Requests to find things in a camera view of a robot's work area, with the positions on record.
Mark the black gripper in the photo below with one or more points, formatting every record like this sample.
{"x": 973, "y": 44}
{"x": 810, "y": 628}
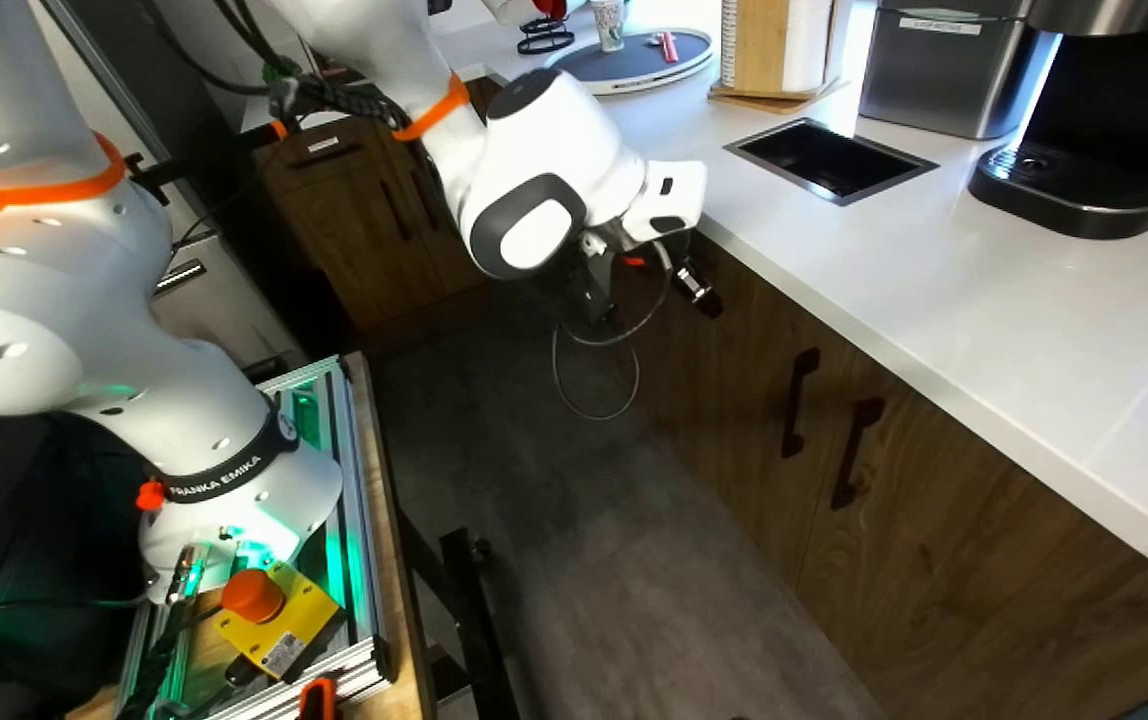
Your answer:
{"x": 598, "y": 280}

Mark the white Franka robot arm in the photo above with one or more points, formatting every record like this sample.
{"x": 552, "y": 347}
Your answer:
{"x": 37, "y": 294}

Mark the dark wooden drawer cabinet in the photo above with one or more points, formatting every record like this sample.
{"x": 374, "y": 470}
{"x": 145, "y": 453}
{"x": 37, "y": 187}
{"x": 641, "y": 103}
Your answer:
{"x": 358, "y": 240}

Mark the black rectangular countertop recess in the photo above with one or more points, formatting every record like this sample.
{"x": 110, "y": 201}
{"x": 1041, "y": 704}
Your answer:
{"x": 832, "y": 160}

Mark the round dark tray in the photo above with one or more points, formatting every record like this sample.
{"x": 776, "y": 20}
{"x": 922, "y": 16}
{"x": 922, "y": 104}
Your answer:
{"x": 638, "y": 64}

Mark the small red item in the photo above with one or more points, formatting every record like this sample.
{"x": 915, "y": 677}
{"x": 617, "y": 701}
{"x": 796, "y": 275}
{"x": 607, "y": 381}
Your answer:
{"x": 671, "y": 48}

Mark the light wooden box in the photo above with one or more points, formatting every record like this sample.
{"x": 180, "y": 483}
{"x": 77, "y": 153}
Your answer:
{"x": 775, "y": 44}

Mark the white cup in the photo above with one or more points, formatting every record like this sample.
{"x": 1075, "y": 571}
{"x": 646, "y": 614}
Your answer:
{"x": 611, "y": 24}

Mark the red object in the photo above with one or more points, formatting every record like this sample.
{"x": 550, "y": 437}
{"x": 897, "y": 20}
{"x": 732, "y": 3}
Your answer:
{"x": 552, "y": 9}

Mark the stainless steel box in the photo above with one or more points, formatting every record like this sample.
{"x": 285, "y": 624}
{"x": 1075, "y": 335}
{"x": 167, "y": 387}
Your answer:
{"x": 947, "y": 72}

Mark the black floor stand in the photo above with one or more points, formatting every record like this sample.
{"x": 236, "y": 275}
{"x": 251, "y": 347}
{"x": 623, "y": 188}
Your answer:
{"x": 472, "y": 624}

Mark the black coffee machine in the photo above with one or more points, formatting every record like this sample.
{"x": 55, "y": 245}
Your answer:
{"x": 1118, "y": 120}

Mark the black slanted pole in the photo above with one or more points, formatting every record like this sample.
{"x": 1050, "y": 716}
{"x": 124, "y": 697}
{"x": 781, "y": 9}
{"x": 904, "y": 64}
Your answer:
{"x": 218, "y": 201}

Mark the yellow emergency stop box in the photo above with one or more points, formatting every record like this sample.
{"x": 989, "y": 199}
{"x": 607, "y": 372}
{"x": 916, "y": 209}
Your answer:
{"x": 293, "y": 621}

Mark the black clamp knob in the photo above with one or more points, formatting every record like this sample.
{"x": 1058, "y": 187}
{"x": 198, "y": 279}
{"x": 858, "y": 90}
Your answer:
{"x": 138, "y": 165}

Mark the dark bag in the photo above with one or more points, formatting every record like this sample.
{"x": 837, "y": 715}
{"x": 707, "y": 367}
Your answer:
{"x": 13, "y": 600}

